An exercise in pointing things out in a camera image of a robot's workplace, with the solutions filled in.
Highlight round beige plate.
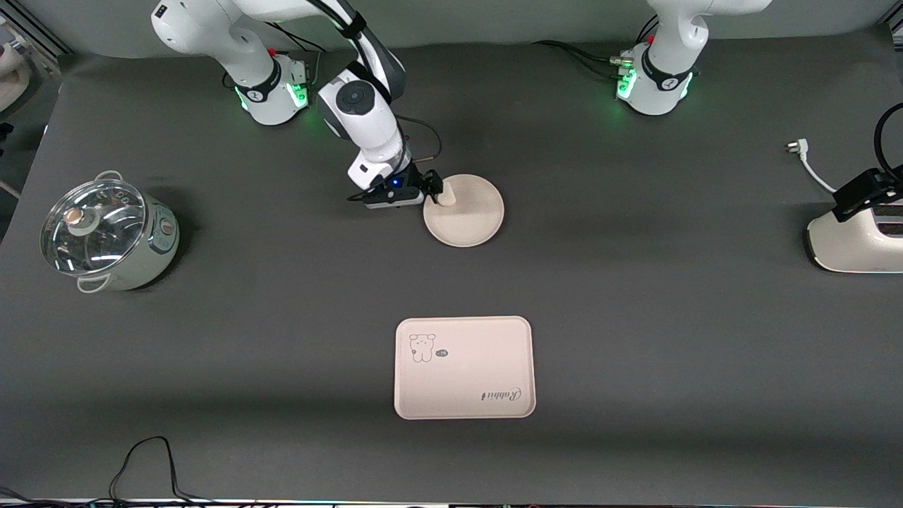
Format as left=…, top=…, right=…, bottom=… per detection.
left=423, top=174, right=506, bottom=248

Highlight beige rectangular rabbit tray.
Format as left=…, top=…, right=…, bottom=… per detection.
left=394, top=315, right=537, bottom=421

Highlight black arm base cables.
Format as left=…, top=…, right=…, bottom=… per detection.
left=532, top=13, right=662, bottom=83
left=222, top=13, right=331, bottom=91

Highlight glass pot lid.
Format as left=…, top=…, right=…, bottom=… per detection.
left=41, top=180, right=147, bottom=276

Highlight pale green electric pot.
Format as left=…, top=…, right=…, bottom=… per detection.
left=75, top=169, right=181, bottom=294

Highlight beige background object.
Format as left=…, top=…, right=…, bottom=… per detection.
left=0, top=21, right=34, bottom=115

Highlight black right arm base cables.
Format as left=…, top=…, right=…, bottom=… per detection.
left=222, top=13, right=331, bottom=91

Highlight dark grey table mat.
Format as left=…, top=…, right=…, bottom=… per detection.
left=0, top=25, right=903, bottom=506

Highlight black left arm base cables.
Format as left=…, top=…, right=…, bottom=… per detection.
left=532, top=13, right=662, bottom=83

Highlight white toaster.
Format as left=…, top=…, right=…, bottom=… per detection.
left=804, top=201, right=903, bottom=274

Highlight white power plug cable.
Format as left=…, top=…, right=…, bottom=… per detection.
left=786, top=140, right=842, bottom=196

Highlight thin black floor cable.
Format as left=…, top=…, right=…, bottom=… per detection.
left=0, top=436, right=297, bottom=508

